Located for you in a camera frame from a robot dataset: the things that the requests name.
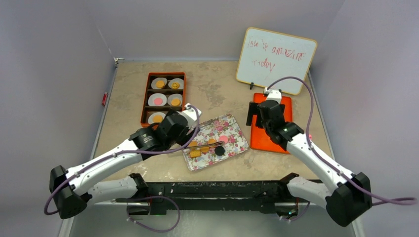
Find white paper cup back right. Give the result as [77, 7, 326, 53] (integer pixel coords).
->
[168, 78, 184, 90]

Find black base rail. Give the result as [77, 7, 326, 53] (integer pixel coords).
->
[116, 173, 298, 218]

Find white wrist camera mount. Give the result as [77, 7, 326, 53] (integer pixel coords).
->
[263, 87, 282, 104]

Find white paper cup front left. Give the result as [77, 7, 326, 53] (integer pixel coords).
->
[148, 112, 166, 124]

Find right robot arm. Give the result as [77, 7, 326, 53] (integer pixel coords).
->
[246, 100, 373, 227]

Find round orange cookie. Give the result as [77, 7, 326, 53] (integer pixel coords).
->
[188, 141, 197, 147]
[156, 80, 166, 89]

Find round orange cookie top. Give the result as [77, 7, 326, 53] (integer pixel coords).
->
[156, 80, 166, 89]

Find white dry-erase board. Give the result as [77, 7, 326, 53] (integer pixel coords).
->
[236, 27, 318, 95]

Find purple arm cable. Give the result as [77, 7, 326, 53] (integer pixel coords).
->
[43, 104, 201, 234]
[265, 76, 418, 206]

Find white paper cup back left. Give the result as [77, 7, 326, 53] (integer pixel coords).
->
[151, 77, 167, 89]

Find square orange biscuit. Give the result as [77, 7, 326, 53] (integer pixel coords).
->
[189, 150, 201, 158]

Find white paper cup middle left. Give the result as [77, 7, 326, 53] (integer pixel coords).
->
[147, 93, 167, 106]

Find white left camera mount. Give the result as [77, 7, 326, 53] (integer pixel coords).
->
[181, 103, 202, 129]

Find floral serving tray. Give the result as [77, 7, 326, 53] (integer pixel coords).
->
[182, 114, 250, 171]

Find flower shaped yellow cookie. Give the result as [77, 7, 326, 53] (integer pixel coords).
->
[170, 81, 180, 89]

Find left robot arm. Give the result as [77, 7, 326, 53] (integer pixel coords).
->
[43, 104, 202, 219]

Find red wall clip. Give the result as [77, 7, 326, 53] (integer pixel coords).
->
[101, 92, 108, 107]

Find pink round cookie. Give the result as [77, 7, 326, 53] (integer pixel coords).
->
[153, 97, 164, 106]
[219, 135, 229, 144]

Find orange cookie box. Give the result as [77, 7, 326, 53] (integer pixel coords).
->
[140, 72, 186, 127]

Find metal serving tongs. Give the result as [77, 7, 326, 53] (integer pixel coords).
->
[185, 141, 224, 150]

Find white paper cup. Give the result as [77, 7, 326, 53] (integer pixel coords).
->
[148, 112, 166, 124]
[168, 78, 184, 90]
[167, 94, 183, 106]
[151, 77, 167, 89]
[147, 93, 167, 106]

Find black round cookie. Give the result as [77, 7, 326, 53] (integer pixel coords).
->
[214, 146, 225, 156]

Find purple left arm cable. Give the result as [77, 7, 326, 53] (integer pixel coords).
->
[43, 104, 201, 234]

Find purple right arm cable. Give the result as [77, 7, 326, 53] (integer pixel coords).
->
[265, 76, 418, 206]

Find orange box lid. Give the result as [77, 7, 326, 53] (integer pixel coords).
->
[250, 95, 293, 155]

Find white paper cup middle right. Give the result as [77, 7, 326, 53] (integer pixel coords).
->
[167, 94, 183, 106]

